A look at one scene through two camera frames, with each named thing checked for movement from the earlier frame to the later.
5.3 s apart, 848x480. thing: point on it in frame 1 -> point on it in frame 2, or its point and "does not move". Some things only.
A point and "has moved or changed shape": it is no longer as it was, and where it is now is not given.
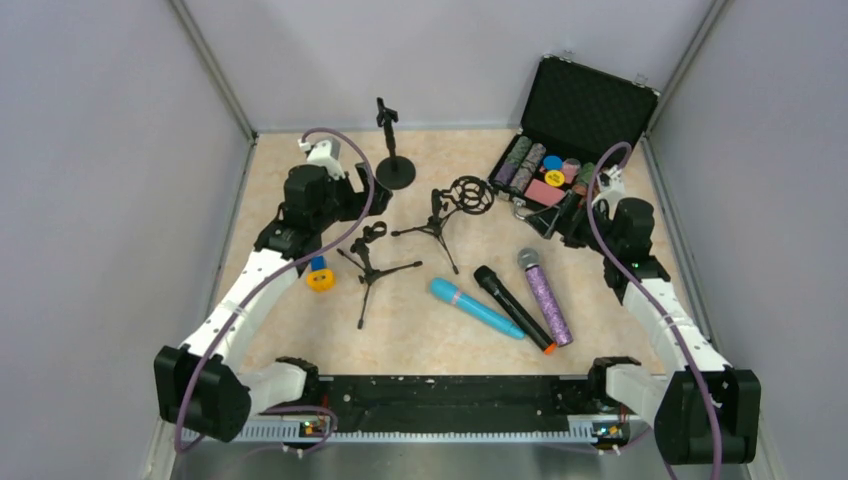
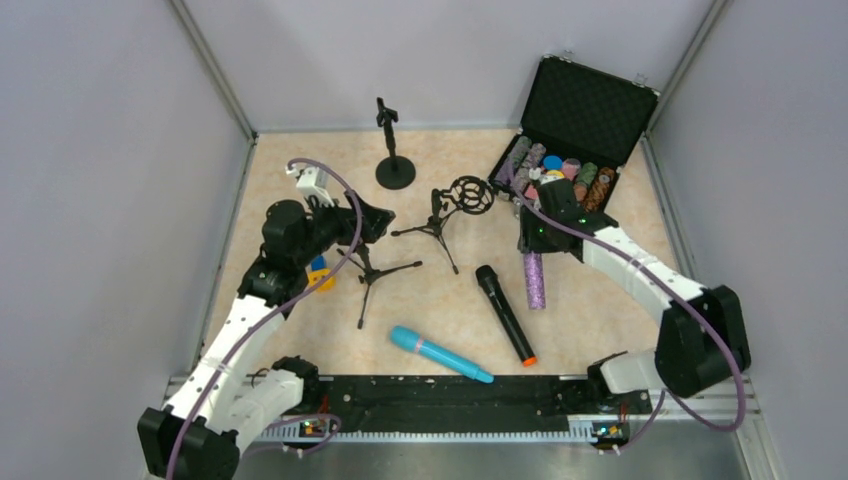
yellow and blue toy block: x=320 y=279 does not move
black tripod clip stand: x=371 y=231 does not move
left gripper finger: x=380 y=199 -> x=369 y=233
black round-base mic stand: x=393 y=173 does not move
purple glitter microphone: x=555 y=315 has moved or changed shape
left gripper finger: x=362 y=199 -> x=371 y=215
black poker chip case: x=576 y=115 does not move
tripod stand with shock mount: x=472 y=195 does not move
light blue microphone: x=446 y=291 -> x=407 y=339
